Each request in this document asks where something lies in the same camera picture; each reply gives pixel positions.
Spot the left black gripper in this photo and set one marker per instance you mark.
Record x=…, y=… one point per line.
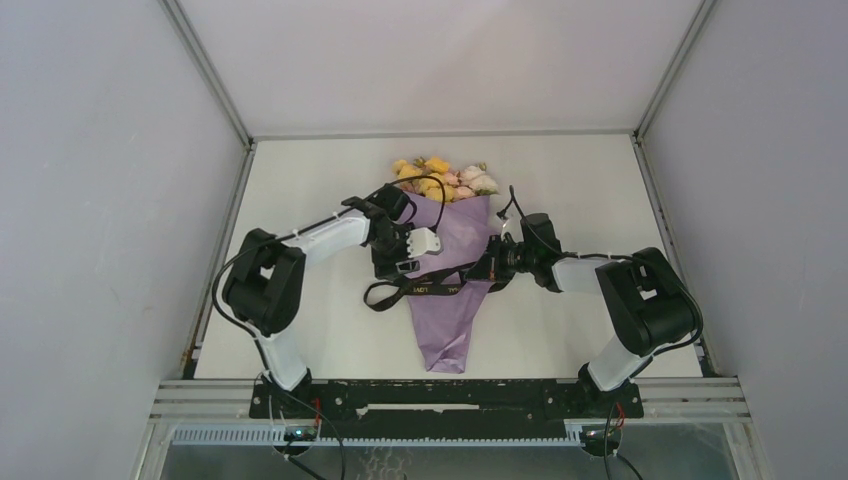
x=385, y=267

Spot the pink wrapping paper sheet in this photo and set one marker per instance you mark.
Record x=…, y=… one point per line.
x=443, y=323

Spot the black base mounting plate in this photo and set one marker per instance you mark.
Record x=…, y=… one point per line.
x=479, y=409

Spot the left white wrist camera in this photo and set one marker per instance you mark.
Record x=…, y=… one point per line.
x=423, y=241

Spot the aluminium frame rail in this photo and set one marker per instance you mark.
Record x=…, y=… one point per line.
x=190, y=39

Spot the white cable duct strip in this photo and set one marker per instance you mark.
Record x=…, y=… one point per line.
x=258, y=435

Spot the white fake flower stem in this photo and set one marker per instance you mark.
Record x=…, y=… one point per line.
x=477, y=179

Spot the yellow fake flower stem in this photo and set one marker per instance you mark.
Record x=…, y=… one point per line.
x=423, y=177

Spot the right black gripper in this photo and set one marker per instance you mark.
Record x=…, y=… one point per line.
x=490, y=264

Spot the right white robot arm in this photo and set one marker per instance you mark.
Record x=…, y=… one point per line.
x=652, y=312

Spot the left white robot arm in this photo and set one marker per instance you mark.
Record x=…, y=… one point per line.
x=259, y=289

